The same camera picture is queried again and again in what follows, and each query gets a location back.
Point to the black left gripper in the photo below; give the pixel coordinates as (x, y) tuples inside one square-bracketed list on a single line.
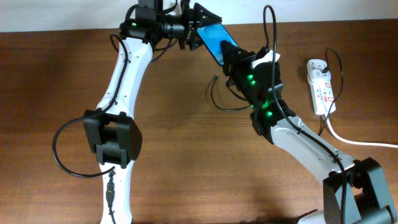
[(192, 22)]

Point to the white power strip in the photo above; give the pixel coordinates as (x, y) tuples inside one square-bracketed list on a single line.
[(319, 79)]

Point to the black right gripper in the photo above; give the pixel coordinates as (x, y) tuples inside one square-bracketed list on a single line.
[(240, 58)]

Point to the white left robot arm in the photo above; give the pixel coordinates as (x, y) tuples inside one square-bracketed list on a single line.
[(113, 136)]

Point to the blue screen smartphone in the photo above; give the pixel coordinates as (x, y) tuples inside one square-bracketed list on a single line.
[(212, 37)]

